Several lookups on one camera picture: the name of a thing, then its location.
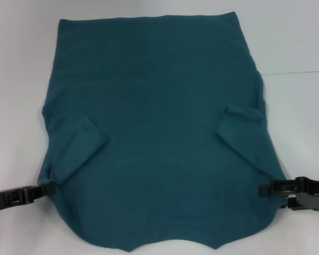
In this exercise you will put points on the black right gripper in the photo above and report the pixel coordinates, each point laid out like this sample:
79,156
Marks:
317,194

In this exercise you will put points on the blue teal shirt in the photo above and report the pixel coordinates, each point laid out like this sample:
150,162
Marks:
159,119

